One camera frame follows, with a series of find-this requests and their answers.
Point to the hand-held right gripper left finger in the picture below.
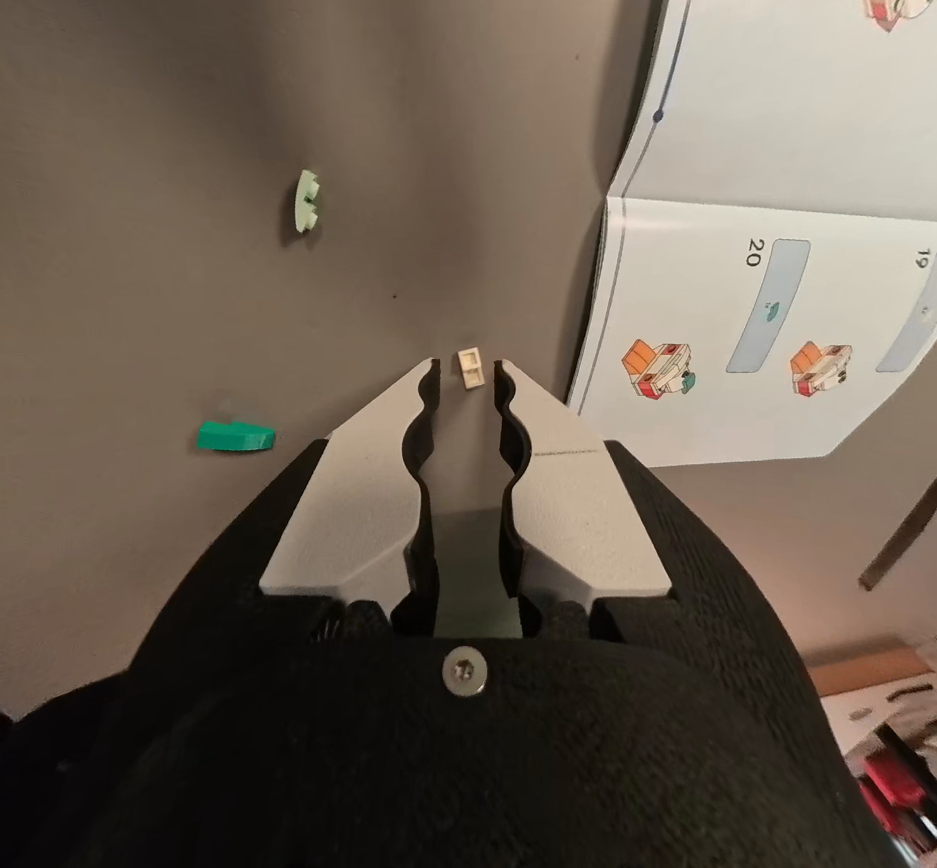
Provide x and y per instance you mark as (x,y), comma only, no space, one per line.
(351,516)

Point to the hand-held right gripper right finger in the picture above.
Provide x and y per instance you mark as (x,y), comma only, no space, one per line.
(585,516)

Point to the small white lego plate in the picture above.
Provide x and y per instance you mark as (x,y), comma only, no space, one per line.
(471,368)

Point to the green curved lego piece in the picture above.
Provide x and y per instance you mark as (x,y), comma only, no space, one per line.
(234,437)

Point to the pale green lego piece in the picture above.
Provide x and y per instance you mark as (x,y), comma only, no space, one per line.
(304,200)

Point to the open lego instruction booklet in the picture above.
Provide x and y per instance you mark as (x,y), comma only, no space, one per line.
(732,150)

